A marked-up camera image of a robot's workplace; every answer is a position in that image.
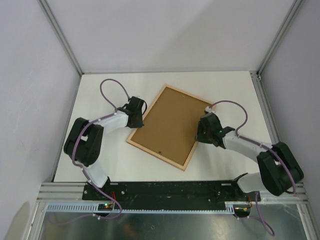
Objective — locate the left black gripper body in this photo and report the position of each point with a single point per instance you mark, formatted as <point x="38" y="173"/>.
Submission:
<point x="138" y="123"/>

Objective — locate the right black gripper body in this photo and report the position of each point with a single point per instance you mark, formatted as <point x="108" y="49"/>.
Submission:
<point x="205" y="137"/>

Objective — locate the brown frame backing board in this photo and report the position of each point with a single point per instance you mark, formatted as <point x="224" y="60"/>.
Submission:
<point x="167" y="127"/>

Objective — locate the wooden picture frame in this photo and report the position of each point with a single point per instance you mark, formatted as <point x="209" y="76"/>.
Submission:
<point x="130" y="142"/>

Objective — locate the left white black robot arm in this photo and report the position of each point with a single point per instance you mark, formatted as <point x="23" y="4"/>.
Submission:
<point x="84" y="142"/>

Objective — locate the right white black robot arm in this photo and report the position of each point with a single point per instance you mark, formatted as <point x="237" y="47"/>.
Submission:
<point x="279" y="171"/>

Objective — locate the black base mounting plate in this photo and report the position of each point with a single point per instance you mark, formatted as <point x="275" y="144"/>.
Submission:
<point x="170" y="195"/>

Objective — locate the shiny metal floor sheet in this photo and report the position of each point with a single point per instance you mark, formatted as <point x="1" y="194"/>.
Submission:
<point x="288" y="221"/>

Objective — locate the grey slotted cable duct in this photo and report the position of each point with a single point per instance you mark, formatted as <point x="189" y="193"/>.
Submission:
<point x="68" y="207"/>

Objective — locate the left aluminium corner post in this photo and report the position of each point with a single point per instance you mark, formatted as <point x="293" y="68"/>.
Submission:
<point x="52" y="20"/>

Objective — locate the aluminium corner post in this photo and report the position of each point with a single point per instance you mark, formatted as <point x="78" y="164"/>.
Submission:
<point x="52" y="20"/>
<point x="281" y="33"/>

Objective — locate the right aluminium corner post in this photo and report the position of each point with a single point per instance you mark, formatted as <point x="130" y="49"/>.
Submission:
<point x="281" y="33"/>

